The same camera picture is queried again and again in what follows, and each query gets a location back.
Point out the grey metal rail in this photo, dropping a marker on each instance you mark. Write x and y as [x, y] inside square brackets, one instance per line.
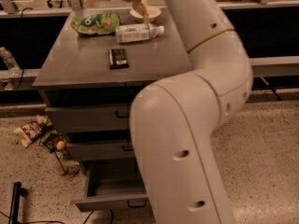
[275, 66]

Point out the green chip bag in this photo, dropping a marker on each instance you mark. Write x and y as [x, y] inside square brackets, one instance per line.
[98, 24]

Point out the orange ball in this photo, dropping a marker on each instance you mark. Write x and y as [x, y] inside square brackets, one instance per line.
[61, 145]

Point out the plastic bottle on floor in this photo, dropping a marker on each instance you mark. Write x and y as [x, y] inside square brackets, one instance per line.
[56, 162]

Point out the grey top drawer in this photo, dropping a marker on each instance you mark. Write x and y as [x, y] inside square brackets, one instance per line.
[89, 118]

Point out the grey middle drawer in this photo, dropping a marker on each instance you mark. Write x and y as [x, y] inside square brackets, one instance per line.
[101, 150]

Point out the grey bottom drawer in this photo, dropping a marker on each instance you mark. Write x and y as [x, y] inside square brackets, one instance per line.
[113, 184]

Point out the brown snack bag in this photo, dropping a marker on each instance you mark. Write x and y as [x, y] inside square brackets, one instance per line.
[31, 131]

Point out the clear plastic water bottle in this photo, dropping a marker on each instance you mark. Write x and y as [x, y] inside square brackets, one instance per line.
[137, 32]

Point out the black stand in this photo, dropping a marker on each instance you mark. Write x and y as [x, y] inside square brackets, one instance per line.
[17, 192]

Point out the white bowl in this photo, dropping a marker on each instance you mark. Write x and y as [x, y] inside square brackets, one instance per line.
[154, 13]

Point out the grey drawer cabinet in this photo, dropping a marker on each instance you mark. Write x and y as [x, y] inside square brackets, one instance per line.
[76, 71]

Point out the plastic bottle on rail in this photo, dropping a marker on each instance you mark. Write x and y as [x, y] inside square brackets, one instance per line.
[10, 62]

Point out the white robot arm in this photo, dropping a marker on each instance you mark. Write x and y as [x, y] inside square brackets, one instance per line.
[172, 119]

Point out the grey drawer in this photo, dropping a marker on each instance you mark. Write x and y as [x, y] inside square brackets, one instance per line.
[113, 184]
[89, 118]
[101, 150]

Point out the dark green snack bag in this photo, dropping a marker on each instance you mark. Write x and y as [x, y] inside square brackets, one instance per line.
[49, 139]

